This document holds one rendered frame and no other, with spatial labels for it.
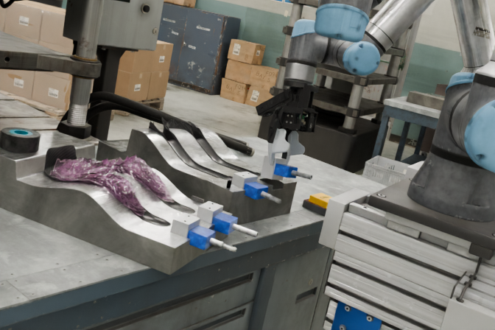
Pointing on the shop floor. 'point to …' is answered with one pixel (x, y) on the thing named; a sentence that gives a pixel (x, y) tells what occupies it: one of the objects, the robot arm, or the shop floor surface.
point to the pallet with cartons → (144, 76)
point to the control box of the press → (120, 20)
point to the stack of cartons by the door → (247, 74)
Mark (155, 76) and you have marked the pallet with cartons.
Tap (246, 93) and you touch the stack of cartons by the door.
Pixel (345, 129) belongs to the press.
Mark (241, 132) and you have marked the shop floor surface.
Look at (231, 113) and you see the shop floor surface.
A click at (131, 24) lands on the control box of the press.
